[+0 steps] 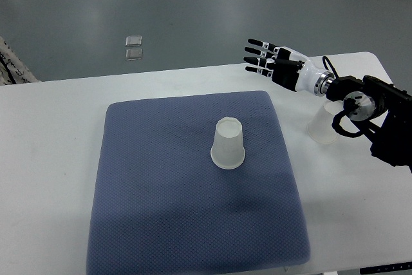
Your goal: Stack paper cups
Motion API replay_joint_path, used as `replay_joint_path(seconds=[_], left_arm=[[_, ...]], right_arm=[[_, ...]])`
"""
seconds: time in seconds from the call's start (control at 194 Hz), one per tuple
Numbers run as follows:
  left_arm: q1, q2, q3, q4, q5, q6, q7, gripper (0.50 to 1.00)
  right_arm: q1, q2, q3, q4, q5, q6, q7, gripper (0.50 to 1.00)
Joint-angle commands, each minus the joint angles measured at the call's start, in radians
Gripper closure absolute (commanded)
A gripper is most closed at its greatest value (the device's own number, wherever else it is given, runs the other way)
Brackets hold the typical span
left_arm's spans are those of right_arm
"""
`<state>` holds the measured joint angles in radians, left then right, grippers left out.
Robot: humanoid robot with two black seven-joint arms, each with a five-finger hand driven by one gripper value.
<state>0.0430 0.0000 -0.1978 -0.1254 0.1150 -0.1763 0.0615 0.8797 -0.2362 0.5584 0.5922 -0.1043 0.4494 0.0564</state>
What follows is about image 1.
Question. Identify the white paper cup on mat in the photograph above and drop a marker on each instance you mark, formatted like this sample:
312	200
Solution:
227	151

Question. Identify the black strip at table edge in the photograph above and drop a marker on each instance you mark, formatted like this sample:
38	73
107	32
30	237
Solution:
386	268

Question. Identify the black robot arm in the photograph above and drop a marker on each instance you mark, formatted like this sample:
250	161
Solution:
374	109

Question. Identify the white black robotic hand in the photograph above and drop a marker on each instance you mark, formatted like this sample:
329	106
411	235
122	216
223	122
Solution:
287	68

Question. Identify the blue textured mat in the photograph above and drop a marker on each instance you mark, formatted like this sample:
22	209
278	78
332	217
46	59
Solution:
161	205

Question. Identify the lower metal floor plate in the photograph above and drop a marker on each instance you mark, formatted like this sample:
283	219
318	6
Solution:
133	54

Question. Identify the white paper cup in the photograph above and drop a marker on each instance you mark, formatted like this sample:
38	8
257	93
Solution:
320	127
227	151

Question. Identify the patterned cloth at left edge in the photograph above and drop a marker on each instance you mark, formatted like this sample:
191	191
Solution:
13	70

